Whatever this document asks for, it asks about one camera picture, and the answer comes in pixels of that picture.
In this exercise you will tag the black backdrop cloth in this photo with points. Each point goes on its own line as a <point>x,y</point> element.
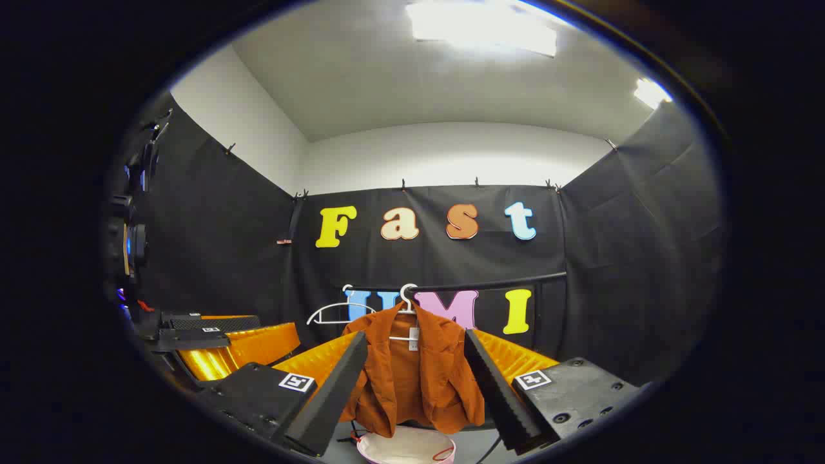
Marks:
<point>638,258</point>

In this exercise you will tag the white plastic clothes hanger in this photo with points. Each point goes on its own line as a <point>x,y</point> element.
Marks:
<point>408,298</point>
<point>322,314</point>

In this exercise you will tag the white laundry hamper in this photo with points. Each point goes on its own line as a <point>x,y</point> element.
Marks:
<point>406,448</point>

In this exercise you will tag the black clothes rail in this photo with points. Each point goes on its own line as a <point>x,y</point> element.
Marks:
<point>490,283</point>

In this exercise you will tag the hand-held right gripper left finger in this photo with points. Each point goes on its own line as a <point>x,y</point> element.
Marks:
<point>332,393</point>

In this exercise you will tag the small ceiling light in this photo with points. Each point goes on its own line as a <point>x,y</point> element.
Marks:
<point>651,92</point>

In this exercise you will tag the large ceiling light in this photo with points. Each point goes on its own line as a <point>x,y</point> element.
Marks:
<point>483,26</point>

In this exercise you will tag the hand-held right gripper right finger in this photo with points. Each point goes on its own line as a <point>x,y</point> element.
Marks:
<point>496,386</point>

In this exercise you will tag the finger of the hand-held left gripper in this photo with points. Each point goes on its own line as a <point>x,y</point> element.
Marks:
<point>187,339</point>
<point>213,322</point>

